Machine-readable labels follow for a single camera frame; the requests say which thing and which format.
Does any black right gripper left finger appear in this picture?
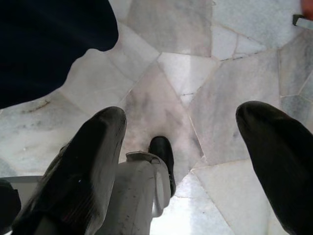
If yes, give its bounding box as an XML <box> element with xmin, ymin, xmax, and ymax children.
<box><xmin>11</xmin><ymin>106</ymin><xmax>127</xmax><ymax>235</ymax></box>

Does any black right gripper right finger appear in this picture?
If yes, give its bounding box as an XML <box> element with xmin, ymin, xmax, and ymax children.
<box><xmin>236</xmin><ymin>100</ymin><xmax>313</xmax><ymax>235</ymax></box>

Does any navy blue shirt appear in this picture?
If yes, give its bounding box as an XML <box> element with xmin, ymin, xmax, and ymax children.
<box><xmin>0</xmin><ymin>0</ymin><xmax>120</xmax><ymax>110</ymax></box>

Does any silver metal clothes rack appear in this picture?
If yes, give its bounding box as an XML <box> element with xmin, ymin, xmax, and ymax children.
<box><xmin>292</xmin><ymin>14</ymin><xmax>313</xmax><ymax>29</ymax></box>

